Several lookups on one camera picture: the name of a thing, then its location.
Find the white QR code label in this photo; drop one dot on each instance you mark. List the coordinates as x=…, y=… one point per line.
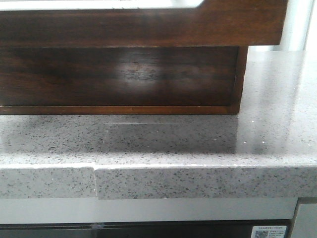
x=268, y=231

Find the dark wooden drawer cabinet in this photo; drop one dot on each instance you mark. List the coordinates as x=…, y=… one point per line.
x=240, y=79

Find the white curtain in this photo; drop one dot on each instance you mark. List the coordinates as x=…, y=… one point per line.
x=300, y=28

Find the wooden drawer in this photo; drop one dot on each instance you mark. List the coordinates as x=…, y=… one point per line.
x=212, y=23
x=119, y=77

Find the dark appliance under counter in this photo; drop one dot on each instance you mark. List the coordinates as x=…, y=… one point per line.
x=170, y=229

